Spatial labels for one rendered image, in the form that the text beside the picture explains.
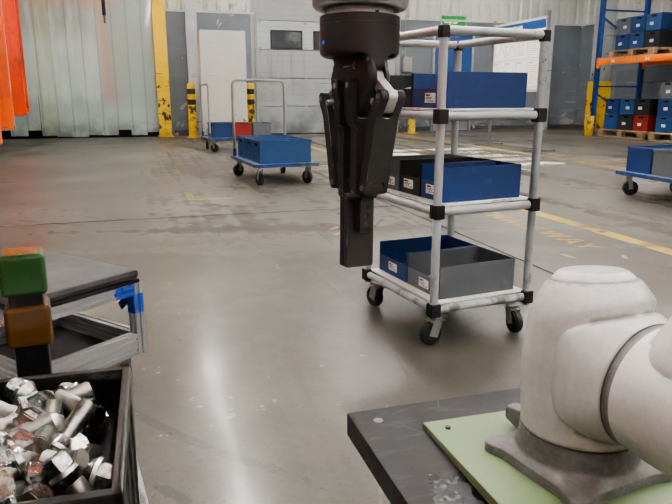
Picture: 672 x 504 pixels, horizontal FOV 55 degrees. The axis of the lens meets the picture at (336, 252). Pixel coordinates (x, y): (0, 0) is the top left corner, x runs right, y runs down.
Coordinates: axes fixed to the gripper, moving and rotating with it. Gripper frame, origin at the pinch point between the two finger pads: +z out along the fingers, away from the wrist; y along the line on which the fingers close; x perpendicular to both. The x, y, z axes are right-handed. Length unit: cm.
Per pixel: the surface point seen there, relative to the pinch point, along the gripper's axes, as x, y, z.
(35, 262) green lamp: 28.8, 8.8, 2.3
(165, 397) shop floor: -3, 111, 64
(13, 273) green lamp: 30.7, 8.9, 3.2
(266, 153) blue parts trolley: -177, 493, 22
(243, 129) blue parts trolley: -282, 863, 9
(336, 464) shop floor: -29, 61, 65
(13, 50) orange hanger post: 10, 978, -96
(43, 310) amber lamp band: 28.5, 8.9, 7.0
